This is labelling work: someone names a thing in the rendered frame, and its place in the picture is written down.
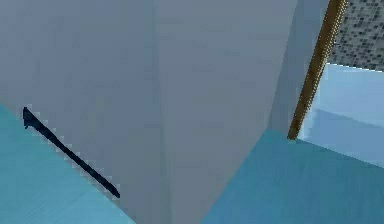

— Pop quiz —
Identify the brown wooden door frame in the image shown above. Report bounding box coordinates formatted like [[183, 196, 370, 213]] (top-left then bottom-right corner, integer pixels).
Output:
[[287, 0, 350, 141]]

